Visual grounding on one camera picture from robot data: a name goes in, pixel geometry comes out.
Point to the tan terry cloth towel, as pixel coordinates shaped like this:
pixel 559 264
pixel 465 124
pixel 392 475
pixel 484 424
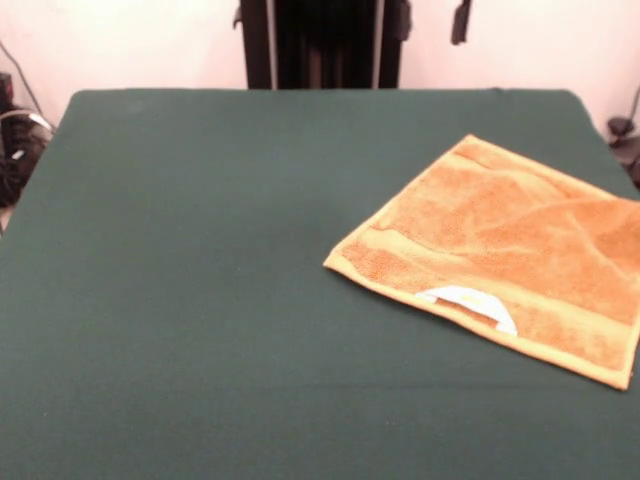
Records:
pixel 500 240

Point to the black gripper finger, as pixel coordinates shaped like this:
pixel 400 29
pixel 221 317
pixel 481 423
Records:
pixel 461 25
pixel 406 25

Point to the dark green table cloth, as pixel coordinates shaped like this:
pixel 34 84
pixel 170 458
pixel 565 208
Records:
pixel 150 300

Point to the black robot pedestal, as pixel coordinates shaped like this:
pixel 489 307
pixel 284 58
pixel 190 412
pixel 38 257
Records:
pixel 320 50

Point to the small black box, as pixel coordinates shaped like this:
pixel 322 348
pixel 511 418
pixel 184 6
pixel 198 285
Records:
pixel 6 90

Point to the dark grey curved stand base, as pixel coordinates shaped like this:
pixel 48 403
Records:
pixel 20 160
pixel 620 126

